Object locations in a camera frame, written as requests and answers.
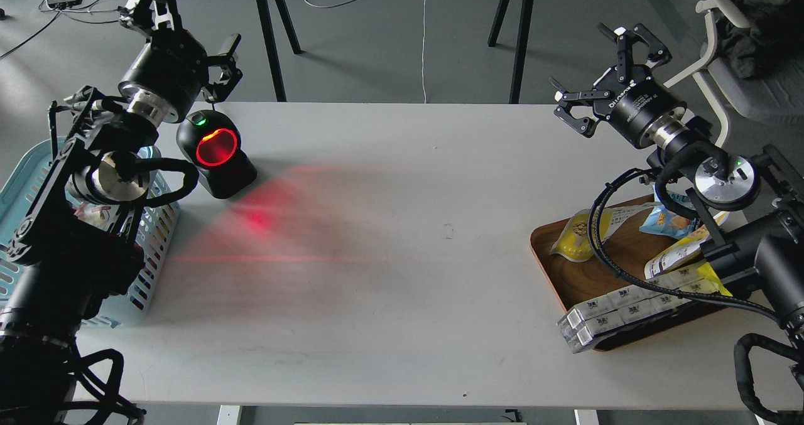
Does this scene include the lower white snack box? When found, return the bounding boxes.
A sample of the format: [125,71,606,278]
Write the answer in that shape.
[565,294,691,353]

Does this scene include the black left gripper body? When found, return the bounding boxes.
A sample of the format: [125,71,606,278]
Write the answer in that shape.
[118,28,209,123]

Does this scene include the brown wooden tray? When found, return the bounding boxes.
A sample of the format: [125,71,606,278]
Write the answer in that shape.
[530,195,720,326]

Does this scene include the light blue plastic basket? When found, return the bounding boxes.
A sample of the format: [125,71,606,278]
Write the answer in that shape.
[1,140,180,328]

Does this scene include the black power adapter on floor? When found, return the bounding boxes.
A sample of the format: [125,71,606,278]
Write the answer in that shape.
[45,0,83,11]

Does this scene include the black barcode scanner red window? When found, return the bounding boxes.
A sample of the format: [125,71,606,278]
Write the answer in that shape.
[176,109,258,199]

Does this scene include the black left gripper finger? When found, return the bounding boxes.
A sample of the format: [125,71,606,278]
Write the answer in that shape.
[200,33,243,104]
[118,0,183,39]

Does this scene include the snack packets in basket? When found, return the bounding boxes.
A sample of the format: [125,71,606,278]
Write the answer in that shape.
[73,202,117,229]

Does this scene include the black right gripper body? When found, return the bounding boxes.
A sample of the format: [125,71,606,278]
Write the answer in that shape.
[592,65,687,149]

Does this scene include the blue snack bag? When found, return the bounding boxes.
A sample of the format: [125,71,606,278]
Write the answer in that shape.
[639,185,697,240]

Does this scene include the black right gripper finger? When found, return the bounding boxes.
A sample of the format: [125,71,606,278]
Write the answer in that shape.
[597,23,672,88]
[549,78,612,138]

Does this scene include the bright yellow snack packet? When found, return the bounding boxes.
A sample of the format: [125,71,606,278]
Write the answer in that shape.
[696,262,733,297]

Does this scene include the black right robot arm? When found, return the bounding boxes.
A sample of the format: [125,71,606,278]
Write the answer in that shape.
[550,24,803,424]

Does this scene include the upper white snack box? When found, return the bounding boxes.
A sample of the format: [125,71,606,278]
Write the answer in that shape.
[557,263,718,337]

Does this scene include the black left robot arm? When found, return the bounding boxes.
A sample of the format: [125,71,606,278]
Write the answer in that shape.
[2,0,242,424]

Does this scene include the white office chair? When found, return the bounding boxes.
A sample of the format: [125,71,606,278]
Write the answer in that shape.
[665,0,802,144]

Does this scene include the dark clothing on chair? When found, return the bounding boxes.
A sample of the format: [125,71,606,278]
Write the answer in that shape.
[716,0,803,80]

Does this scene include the white snack box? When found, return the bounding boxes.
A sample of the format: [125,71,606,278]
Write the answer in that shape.
[565,294,691,353]
[557,263,718,337]

